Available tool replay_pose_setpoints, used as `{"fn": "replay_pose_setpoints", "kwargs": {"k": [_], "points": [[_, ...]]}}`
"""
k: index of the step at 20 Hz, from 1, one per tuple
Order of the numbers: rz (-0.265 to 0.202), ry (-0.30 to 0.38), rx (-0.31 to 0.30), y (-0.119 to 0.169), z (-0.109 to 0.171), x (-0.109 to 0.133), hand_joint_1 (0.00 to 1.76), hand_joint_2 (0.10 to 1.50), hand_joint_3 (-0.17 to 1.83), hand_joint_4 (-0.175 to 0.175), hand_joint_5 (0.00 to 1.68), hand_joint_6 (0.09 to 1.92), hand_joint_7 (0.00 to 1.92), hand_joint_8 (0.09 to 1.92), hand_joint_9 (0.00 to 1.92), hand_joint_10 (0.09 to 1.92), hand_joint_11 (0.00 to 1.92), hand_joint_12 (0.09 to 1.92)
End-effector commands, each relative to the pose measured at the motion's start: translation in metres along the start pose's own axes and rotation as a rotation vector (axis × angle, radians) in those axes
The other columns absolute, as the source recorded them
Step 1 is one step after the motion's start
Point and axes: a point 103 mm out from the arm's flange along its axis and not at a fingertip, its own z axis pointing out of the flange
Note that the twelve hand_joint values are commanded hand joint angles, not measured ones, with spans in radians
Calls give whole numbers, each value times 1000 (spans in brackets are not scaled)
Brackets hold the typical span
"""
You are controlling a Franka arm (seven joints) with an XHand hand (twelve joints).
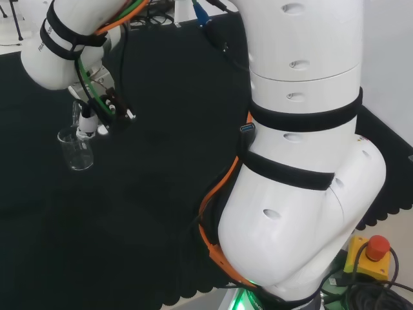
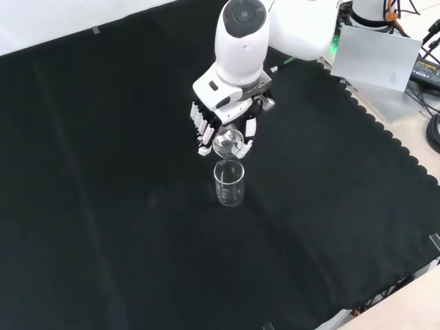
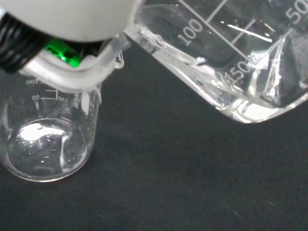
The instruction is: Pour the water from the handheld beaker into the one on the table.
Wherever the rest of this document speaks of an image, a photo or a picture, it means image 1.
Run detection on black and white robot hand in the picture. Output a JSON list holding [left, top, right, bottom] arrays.
[[76, 109, 98, 141]]

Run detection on small clear glass beaker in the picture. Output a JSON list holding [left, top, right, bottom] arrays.
[[72, 100, 82, 127]]

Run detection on clear glass beaker with spout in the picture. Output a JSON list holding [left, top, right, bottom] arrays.
[[57, 127, 95, 172]]

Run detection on black bench cloth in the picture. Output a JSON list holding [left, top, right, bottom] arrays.
[[0, 12, 413, 307]]

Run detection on black tripod legs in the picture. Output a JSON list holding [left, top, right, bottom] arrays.
[[0, 0, 24, 41]]

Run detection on black adapter with blue plug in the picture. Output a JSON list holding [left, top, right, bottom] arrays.
[[192, 0, 230, 53]]

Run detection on black plug with blue socket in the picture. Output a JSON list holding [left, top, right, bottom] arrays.
[[239, 122, 257, 143]]

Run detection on green base board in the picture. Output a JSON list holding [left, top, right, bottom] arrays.
[[321, 267, 356, 305]]

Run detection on yellow stop button box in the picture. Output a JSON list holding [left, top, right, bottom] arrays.
[[343, 234, 392, 282]]

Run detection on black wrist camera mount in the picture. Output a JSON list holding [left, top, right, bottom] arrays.
[[84, 86, 137, 134]]

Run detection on orange cable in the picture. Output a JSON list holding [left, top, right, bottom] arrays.
[[93, 0, 259, 289]]

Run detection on coil of black cables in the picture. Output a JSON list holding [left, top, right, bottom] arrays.
[[322, 240, 413, 310]]

